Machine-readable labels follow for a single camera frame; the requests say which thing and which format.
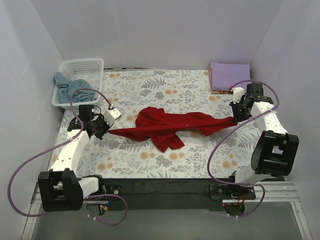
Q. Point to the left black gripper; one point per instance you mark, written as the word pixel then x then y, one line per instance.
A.
pixel 103 128

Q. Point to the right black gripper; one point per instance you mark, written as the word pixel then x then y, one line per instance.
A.
pixel 238 113

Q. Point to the red t shirt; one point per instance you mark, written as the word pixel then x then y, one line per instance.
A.
pixel 161 127

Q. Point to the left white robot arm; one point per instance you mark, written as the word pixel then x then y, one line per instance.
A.
pixel 60 189

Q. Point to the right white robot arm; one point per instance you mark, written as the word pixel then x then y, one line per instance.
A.
pixel 275 151

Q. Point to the floral tablecloth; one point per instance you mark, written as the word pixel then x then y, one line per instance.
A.
pixel 175 91

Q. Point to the folded purple t shirt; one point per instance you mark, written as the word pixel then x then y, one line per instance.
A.
pixel 225 75

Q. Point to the blue-grey t shirt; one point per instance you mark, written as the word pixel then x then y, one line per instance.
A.
pixel 76 90

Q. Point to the white plastic basket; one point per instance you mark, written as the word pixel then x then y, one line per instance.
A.
pixel 89 69

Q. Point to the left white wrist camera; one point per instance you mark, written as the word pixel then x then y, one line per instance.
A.
pixel 111 115

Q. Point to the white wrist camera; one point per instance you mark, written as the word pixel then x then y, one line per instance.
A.
pixel 111 115
pixel 237 93

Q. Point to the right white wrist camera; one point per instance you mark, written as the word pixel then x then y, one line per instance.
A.
pixel 237 93

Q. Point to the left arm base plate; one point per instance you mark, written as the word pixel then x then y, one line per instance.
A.
pixel 112 191

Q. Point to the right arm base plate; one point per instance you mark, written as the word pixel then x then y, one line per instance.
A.
pixel 230 192

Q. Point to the aluminium rail frame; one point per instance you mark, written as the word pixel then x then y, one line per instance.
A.
pixel 179 209

